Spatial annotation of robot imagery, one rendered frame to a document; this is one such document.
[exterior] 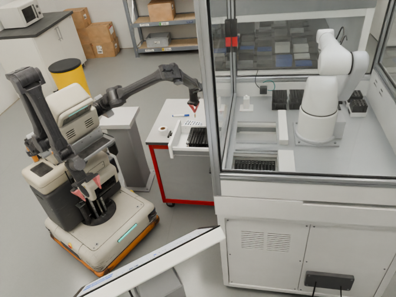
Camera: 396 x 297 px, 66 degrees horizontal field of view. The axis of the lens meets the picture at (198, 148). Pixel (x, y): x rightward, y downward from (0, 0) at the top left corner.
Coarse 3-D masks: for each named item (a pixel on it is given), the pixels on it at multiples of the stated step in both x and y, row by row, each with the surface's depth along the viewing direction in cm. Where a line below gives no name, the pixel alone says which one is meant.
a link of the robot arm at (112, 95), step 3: (111, 90) 173; (114, 90) 173; (108, 93) 173; (111, 93) 173; (114, 93) 173; (105, 96) 175; (108, 96) 173; (111, 96) 173; (114, 96) 173; (117, 96) 173; (105, 99) 175; (108, 99) 174; (111, 99) 173; (114, 99) 172; (105, 102) 176; (108, 102) 175
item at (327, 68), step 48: (240, 0) 95; (288, 0) 92; (336, 0) 90; (384, 0) 88; (240, 48) 104; (288, 48) 101; (336, 48) 99; (384, 48) 96; (240, 96) 115; (288, 96) 112; (336, 96) 109; (384, 96) 106; (240, 144) 130; (288, 144) 125; (336, 144) 121; (384, 144) 118
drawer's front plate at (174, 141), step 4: (180, 120) 210; (176, 124) 205; (180, 124) 210; (176, 128) 202; (180, 128) 211; (176, 132) 200; (180, 132) 211; (172, 136) 195; (176, 136) 201; (172, 140) 192; (176, 140) 201; (168, 144) 189; (172, 144) 192; (176, 144) 201; (172, 148) 192; (172, 152) 192; (172, 156) 194
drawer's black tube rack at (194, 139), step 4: (196, 128) 204; (200, 128) 204; (204, 128) 203; (192, 132) 201; (196, 132) 206; (200, 132) 200; (204, 132) 201; (192, 136) 199; (196, 136) 197; (200, 136) 198; (204, 136) 196; (192, 140) 194; (196, 140) 195; (200, 140) 193; (204, 140) 193; (192, 144) 196; (196, 144) 195; (200, 144) 195; (204, 144) 190
